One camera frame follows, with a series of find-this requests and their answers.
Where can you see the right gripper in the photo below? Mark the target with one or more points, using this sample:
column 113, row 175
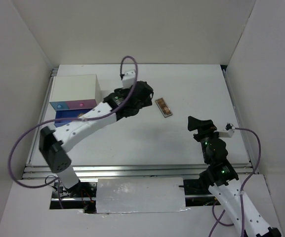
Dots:
column 210, row 128

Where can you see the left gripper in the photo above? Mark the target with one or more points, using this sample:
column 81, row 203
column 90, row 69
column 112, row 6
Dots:
column 122, row 91

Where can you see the long brown eyeshadow palette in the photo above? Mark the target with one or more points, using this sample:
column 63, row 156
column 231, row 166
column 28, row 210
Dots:
column 163, row 107

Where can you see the pink drawer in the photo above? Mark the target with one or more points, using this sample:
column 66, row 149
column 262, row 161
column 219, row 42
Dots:
column 81, row 104

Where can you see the white drawer cabinet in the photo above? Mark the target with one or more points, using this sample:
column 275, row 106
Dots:
column 69, row 88

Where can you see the dark blue drawer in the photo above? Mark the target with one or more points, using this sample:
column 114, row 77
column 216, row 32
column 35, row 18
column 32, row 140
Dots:
column 65, row 115

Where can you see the light blue drawer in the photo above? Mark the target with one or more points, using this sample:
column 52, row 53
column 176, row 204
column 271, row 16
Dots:
column 59, row 106

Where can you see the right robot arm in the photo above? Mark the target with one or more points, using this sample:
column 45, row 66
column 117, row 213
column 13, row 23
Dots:
column 221, row 180

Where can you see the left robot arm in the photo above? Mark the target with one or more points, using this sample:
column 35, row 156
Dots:
column 55, row 144

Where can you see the white foam board cover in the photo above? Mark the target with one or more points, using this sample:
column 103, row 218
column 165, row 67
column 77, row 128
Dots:
column 140, row 195

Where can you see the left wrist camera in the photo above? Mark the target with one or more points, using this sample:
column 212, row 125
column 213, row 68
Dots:
column 128, row 78

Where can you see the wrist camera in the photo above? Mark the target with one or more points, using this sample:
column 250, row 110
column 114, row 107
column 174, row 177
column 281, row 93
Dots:
column 128, row 78
column 227, row 132

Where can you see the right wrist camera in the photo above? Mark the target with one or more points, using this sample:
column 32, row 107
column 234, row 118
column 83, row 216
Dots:
column 227, row 132

